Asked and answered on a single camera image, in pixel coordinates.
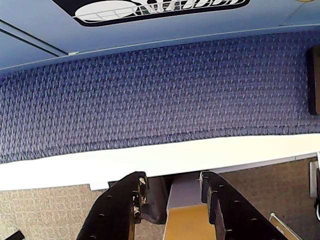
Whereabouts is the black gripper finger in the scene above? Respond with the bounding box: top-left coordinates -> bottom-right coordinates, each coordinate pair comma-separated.
79,171 -> 149,240
201,170 -> 289,240

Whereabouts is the black clamp plate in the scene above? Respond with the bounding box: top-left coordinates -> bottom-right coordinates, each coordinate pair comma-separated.
307,46 -> 320,116

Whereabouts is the blue toy kitchen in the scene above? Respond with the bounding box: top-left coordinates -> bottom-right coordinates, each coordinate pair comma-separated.
0,0 -> 320,71

